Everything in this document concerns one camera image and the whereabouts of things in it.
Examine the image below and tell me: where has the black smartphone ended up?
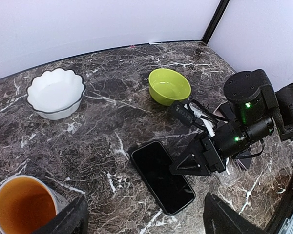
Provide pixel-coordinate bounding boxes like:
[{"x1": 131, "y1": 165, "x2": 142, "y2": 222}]
[{"x1": 130, "y1": 141, "x2": 196, "y2": 215}]

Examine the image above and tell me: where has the black frame post right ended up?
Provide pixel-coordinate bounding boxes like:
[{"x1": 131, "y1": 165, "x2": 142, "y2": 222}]
[{"x1": 201, "y1": 0, "x2": 230, "y2": 44}]

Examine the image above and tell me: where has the green plastic bowl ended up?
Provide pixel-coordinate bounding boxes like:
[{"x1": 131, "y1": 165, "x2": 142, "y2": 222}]
[{"x1": 148, "y1": 68, "x2": 191, "y2": 106}]

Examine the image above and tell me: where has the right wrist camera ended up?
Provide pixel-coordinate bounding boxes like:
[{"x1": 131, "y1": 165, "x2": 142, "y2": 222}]
[{"x1": 166, "y1": 101, "x2": 225, "y2": 137}]

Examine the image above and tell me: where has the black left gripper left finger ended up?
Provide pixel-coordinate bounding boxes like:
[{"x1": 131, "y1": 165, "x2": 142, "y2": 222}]
[{"x1": 33, "y1": 196, "x2": 88, "y2": 234}]

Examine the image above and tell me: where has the white patterned mug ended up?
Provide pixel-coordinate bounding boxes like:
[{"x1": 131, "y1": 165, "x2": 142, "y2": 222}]
[{"x1": 0, "y1": 175, "x2": 69, "y2": 234}]

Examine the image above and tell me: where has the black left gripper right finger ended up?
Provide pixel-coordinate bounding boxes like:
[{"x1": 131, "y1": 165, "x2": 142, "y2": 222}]
[{"x1": 203, "y1": 193, "x2": 265, "y2": 234}]

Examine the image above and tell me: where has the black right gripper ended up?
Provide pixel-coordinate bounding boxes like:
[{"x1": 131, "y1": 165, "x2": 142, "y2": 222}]
[{"x1": 169, "y1": 69, "x2": 280, "y2": 176}]

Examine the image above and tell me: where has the clear magsafe phone case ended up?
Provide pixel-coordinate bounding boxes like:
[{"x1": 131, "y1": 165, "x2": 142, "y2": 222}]
[{"x1": 216, "y1": 158, "x2": 242, "y2": 187}]

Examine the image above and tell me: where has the white fluted ceramic bowl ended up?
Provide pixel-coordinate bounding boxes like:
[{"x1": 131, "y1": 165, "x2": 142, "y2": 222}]
[{"x1": 26, "y1": 68, "x2": 86, "y2": 120}]

